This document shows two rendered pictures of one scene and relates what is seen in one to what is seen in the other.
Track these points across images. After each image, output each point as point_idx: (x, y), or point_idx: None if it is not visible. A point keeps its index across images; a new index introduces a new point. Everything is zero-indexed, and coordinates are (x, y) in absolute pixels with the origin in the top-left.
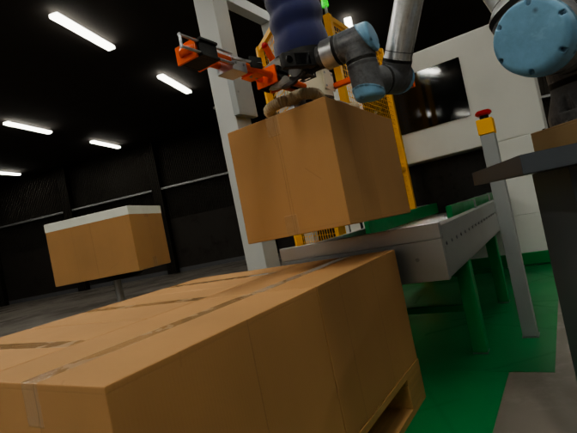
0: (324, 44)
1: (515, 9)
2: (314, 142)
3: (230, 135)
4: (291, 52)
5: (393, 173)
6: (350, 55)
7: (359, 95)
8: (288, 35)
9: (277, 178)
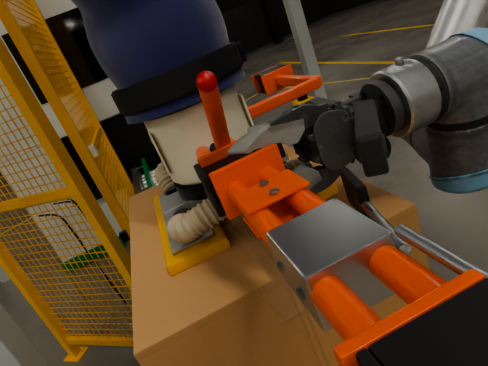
0: (426, 87)
1: None
2: (396, 298)
3: (148, 356)
4: (379, 123)
5: None
6: (478, 111)
7: (477, 189)
8: (174, 24)
9: None
